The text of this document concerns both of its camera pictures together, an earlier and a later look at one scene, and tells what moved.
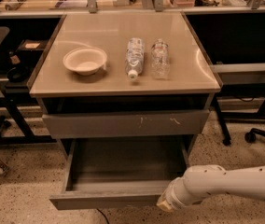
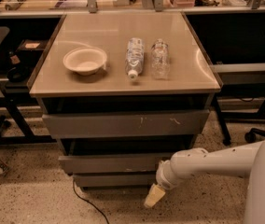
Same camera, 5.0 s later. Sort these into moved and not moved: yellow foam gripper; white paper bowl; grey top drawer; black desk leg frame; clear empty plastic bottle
Moved: yellow foam gripper
Not moved: clear empty plastic bottle; white paper bowl; black desk leg frame; grey top drawer
